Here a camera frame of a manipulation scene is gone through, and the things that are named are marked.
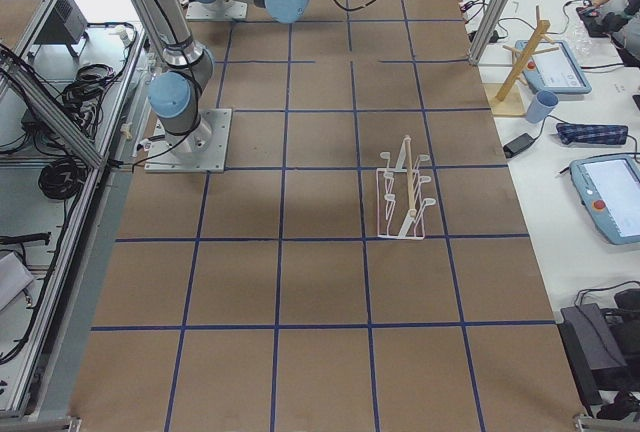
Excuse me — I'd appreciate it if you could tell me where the blue cup on desk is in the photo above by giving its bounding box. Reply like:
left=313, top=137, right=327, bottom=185
left=525, top=90, right=559, bottom=124

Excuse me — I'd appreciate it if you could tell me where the black power adapter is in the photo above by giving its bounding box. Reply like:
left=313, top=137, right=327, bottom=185
left=502, top=133, right=536, bottom=159

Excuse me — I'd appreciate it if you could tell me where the wooden mug tree stand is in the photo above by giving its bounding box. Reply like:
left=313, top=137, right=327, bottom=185
left=485, top=7, right=559, bottom=117

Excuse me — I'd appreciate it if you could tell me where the blue plaid pencil case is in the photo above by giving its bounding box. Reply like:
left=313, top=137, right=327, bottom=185
left=556, top=123, right=628, bottom=145

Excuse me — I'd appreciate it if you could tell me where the far blue teach pendant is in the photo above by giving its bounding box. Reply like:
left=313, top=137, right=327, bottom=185
left=523, top=40, right=592, bottom=95

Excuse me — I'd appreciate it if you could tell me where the blue teach pendant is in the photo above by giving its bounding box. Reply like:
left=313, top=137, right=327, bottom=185
left=569, top=154, right=639, bottom=245
left=523, top=40, right=592, bottom=95

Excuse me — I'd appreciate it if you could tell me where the near blue teach pendant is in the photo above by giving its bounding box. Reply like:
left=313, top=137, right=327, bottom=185
left=569, top=154, right=639, bottom=245

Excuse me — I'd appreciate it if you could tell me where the white wire cup rack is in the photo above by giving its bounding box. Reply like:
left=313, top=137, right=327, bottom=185
left=375, top=135, right=436, bottom=241

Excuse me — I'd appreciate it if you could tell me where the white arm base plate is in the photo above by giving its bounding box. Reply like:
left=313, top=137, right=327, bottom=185
left=144, top=109, right=232, bottom=173

